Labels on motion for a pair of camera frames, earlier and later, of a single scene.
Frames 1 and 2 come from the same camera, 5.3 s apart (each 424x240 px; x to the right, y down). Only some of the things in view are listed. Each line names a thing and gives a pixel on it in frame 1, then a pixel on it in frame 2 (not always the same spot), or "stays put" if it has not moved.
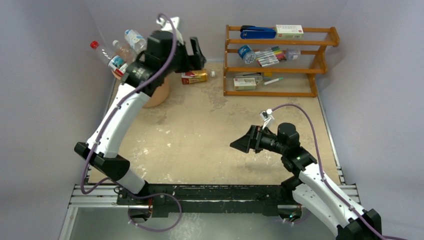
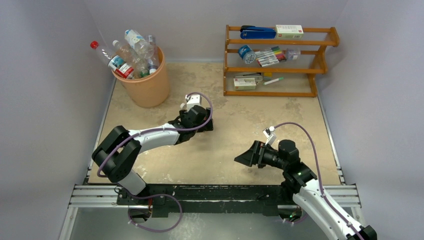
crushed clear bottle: x=125 y=51 stays put
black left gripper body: x=180 y=62 to x=207 y=128
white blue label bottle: x=138 y=43 stays put
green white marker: x=280 y=78 stays put
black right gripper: x=258 y=140 to x=259 y=154
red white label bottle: x=115 y=63 stays put
